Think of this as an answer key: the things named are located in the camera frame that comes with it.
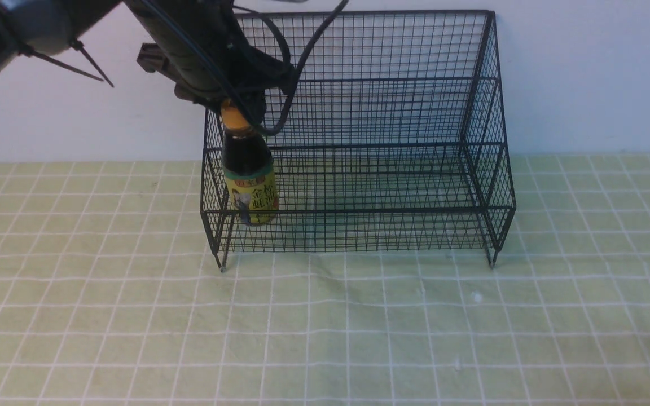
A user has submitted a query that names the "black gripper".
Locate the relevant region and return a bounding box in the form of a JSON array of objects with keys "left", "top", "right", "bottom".
[{"left": 126, "top": 1, "right": 296, "bottom": 121}]

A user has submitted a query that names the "dark sauce bottle orange cap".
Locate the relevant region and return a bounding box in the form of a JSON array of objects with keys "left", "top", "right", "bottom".
[{"left": 220, "top": 100, "right": 279, "bottom": 226}]

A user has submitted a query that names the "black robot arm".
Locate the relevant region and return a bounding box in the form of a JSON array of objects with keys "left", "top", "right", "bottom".
[{"left": 0, "top": 1, "right": 302, "bottom": 121}]

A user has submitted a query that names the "green checkered tablecloth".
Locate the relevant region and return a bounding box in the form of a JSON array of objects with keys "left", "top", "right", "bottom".
[{"left": 0, "top": 155, "right": 650, "bottom": 405}]

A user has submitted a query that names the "black cable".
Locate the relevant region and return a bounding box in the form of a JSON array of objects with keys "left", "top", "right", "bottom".
[{"left": 229, "top": 0, "right": 350, "bottom": 136}]

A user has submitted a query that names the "black wire mesh shelf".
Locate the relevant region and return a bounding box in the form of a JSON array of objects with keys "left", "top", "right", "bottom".
[{"left": 200, "top": 10, "right": 516, "bottom": 271}]

